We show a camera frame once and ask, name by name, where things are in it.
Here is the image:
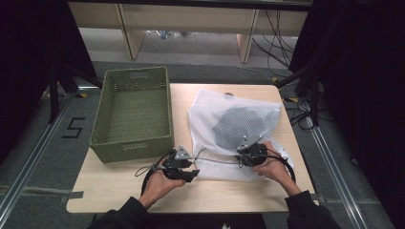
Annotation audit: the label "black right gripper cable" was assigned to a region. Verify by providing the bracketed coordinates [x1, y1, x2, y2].
[263, 155, 297, 185]

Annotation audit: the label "light wooden desk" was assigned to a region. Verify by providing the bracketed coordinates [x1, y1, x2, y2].
[68, 0, 312, 64]

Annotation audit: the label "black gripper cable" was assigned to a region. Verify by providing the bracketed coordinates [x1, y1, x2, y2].
[263, 155, 297, 185]
[140, 150, 176, 196]

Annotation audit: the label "person's left hand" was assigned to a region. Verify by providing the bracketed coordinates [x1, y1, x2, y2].
[138, 159, 187, 210]

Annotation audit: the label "metal floor rail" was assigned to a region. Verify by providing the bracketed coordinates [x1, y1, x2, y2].
[304, 115, 372, 229]
[0, 85, 99, 221]

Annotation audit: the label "black cloth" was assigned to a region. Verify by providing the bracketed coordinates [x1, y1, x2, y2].
[212, 106, 267, 153]

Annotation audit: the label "clear plastic bundle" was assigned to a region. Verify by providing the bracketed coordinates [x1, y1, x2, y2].
[146, 30, 193, 40]

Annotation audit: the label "black metal stand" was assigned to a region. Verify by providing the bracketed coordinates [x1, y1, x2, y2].
[47, 61, 105, 125]
[275, 61, 322, 127]

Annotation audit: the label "thin grey cord loop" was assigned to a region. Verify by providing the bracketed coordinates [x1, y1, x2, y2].
[135, 164, 158, 177]

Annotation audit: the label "black floor cables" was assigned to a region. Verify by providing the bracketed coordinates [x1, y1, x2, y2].
[282, 94, 321, 132]

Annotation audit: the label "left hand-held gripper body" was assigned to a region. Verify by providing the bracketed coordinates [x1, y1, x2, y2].
[162, 145, 193, 181]

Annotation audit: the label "white mesh laundry bag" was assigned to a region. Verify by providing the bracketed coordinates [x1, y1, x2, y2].
[187, 88, 296, 183]

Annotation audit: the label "person's dark clothed body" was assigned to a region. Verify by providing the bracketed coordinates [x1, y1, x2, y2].
[128, 213, 267, 229]

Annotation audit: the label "person's right hand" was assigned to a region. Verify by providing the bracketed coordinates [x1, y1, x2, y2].
[252, 140, 302, 198]

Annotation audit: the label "grey tape strip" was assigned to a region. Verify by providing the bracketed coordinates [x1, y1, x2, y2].
[0, 185, 85, 200]

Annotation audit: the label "green woven basket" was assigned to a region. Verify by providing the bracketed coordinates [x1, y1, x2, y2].
[89, 66, 176, 164]

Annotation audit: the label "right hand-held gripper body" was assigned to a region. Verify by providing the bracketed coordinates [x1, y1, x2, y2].
[235, 135, 268, 168]

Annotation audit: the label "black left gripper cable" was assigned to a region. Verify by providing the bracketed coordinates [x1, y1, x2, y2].
[140, 150, 176, 196]

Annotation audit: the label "hanging black cables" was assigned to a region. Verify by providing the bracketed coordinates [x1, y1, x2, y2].
[251, 9, 296, 78]

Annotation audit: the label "dark curtain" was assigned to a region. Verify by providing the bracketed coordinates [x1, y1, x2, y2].
[0, 0, 98, 166]
[288, 0, 405, 229]

